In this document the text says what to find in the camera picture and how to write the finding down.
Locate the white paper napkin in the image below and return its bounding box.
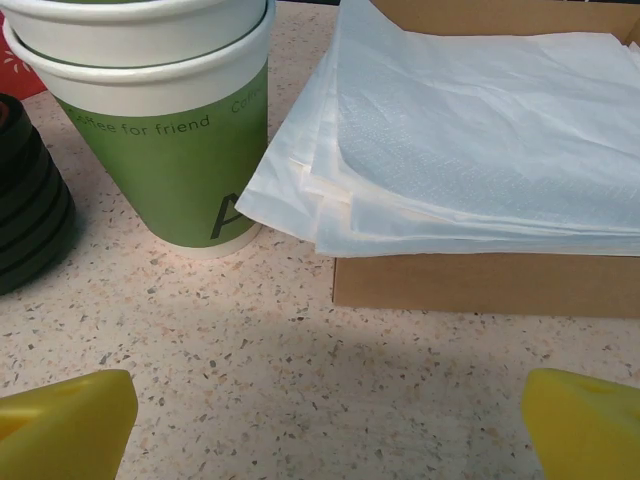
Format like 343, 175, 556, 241
234, 0, 640, 251
312, 189, 640, 260
329, 0, 640, 236

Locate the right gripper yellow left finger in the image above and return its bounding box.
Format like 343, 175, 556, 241
0, 368, 139, 480

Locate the green paper coffee cup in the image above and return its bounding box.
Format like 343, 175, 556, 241
0, 0, 278, 69

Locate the red white paper bag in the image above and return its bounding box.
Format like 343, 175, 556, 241
0, 37, 49, 101

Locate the brown cardboard tray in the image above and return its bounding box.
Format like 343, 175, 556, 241
332, 0, 640, 319

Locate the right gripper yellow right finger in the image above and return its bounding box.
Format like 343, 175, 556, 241
521, 367, 640, 480

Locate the white paper cup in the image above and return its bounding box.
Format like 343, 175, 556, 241
2, 9, 274, 260

